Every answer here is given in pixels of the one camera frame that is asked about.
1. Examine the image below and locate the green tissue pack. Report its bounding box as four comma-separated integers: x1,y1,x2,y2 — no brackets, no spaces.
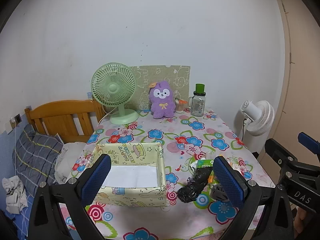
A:
197,159,214,168

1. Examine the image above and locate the beige door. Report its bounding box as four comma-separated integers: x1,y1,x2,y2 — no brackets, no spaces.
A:
264,0,319,165

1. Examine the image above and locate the white blanket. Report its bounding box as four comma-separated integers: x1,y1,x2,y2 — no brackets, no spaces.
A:
54,142,86,184

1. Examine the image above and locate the grey plaid pillow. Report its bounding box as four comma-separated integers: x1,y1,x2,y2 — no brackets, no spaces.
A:
12,124,63,196

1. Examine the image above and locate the white crumpled cloth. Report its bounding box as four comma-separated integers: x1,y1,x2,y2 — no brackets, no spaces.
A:
2,176,28,215

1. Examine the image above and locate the blue bed sheet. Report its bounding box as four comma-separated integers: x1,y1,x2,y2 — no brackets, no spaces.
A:
1,193,34,239

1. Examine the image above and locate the white standing fan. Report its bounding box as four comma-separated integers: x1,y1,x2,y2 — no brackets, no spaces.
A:
240,100,275,137

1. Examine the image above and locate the yellow cartoon storage box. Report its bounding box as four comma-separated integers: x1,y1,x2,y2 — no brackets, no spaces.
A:
86,142,167,207

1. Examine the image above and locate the wooden bed headboard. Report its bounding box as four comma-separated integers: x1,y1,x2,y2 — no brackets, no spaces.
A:
24,99,105,143

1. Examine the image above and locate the floral tablecloth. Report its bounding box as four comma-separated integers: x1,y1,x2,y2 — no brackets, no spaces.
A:
69,110,273,239

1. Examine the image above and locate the green desk fan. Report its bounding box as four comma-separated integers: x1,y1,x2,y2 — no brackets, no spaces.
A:
91,62,139,125

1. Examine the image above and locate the glass jar green lid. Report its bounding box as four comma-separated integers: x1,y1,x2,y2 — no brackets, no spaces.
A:
188,83,206,117

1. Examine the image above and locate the purple plush toy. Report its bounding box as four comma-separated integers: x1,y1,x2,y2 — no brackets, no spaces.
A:
149,80,175,119

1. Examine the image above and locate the cotton swab jar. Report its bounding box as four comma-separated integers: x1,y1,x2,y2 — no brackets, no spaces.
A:
175,98,188,113

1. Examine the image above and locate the patterned cardboard backboard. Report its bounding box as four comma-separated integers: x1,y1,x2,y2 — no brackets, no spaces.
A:
125,65,190,110

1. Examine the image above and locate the wall power outlet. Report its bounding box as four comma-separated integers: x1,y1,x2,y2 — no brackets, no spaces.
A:
10,114,22,128

